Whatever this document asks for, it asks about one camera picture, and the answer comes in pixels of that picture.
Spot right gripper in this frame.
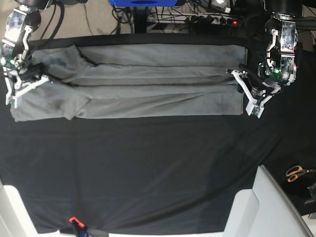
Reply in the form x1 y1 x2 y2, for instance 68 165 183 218
4 63 72 108

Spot red blue clamp front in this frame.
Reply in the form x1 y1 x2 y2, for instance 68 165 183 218
69 217 89 237

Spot black metal stand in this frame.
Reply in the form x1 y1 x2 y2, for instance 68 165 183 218
131 6 151 34

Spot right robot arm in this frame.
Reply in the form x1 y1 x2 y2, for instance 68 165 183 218
0 0 65 108

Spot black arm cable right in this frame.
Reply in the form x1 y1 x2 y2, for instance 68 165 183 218
29 0 66 50

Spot orange handled scissors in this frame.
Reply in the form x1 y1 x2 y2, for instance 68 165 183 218
285 165 316 183

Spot white chair left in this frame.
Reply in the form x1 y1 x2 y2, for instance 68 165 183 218
0 184 38 237

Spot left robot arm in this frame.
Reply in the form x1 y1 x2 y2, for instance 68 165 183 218
227 0 302 118

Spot grey T-shirt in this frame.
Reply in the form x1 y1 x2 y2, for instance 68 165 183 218
10 44 247 121

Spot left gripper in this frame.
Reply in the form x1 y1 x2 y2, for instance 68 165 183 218
226 64 281 119

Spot white power strip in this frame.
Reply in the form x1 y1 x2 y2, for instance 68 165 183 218
147 12 243 26

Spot blue plastic box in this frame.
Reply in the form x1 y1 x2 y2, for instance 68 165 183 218
109 0 178 7

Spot black table cloth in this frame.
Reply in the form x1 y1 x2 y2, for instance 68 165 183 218
0 34 316 235

